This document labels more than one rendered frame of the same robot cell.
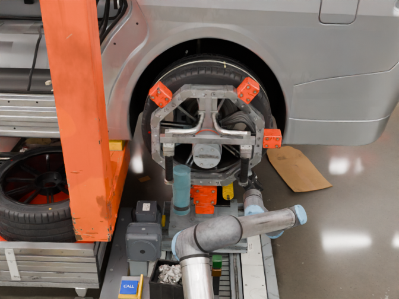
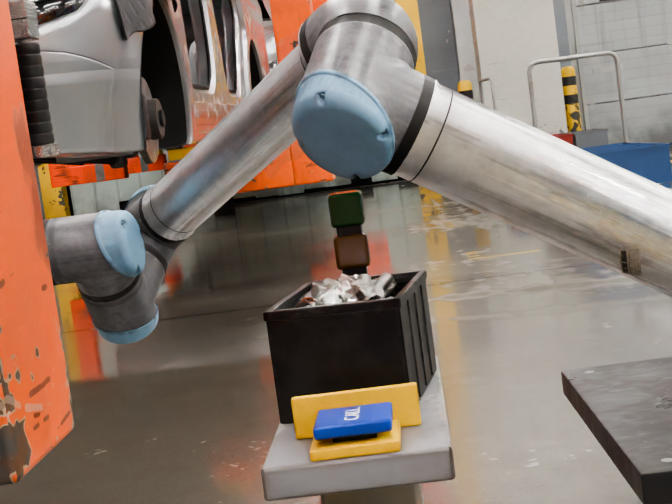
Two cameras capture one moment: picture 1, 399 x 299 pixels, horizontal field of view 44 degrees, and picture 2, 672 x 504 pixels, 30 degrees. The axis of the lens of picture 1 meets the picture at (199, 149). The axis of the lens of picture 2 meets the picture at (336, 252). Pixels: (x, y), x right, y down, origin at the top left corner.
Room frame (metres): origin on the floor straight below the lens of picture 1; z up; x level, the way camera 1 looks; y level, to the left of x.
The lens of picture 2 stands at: (1.39, 1.40, 0.74)
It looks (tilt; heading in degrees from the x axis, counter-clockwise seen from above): 6 degrees down; 274
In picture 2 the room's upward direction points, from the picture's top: 8 degrees counter-clockwise
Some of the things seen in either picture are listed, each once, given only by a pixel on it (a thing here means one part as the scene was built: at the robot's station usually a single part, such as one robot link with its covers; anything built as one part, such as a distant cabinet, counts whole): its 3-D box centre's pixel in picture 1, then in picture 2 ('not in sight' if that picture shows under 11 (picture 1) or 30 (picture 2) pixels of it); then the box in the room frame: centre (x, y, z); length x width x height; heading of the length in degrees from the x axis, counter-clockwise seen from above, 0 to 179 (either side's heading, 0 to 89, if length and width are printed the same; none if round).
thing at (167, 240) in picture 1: (203, 225); not in sight; (2.25, -0.04, 0.13); 0.50 x 0.36 x 0.10; 90
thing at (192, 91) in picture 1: (206, 137); not in sight; (2.08, -0.04, 0.85); 0.54 x 0.07 x 0.54; 90
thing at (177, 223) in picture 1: (204, 200); not in sight; (2.25, -0.04, 0.32); 0.40 x 0.30 x 0.28; 90
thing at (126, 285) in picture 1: (129, 288); (354, 425); (1.46, 0.29, 0.47); 0.07 x 0.07 x 0.02; 0
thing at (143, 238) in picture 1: (147, 232); not in sight; (2.04, 0.27, 0.26); 0.42 x 0.18 x 0.35; 0
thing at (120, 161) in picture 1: (106, 159); not in sight; (2.10, 0.47, 0.69); 0.52 x 0.17 x 0.35; 0
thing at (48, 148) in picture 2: (244, 169); (33, 97); (1.84, -0.20, 0.83); 0.04 x 0.04 x 0.16
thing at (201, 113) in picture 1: (186, 116); not in sight; (1.96, 0.06, 1.03); 0.19 x 0.18 x 0.11; 0
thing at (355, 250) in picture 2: (216, 270); (352, 250); (1.46, -0.08, 0.59); 0.04 x 0.04 x 0.04; 0
